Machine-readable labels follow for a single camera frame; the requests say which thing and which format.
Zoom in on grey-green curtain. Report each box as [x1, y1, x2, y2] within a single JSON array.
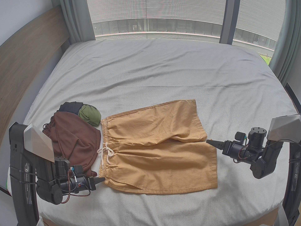
[[268, 0, 301, 86], [49, 0, 95, 45]]

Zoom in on green garment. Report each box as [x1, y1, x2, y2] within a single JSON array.
[[78, 104, 102, 127]]

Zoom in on black garment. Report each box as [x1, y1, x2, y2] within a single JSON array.
[[58, 101, 83, 115]]

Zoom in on window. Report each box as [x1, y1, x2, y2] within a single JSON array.
[[85, 0, 287, 64]]

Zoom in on brown garment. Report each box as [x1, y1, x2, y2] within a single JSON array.
[[42, 112, 101, 178]]

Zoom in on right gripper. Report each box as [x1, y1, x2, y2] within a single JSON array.
[[222, 140, 247, 161]]

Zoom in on bed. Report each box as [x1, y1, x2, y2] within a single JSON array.
[[0, 5, 301, 226]]

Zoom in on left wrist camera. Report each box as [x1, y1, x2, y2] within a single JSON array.
[[72, 165, 84, 177]]

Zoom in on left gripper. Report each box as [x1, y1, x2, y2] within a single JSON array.
[[69, 177, 97, 194]]

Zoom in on mustard yellow shorts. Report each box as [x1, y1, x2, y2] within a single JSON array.
[[97, 99, 218, 195]]

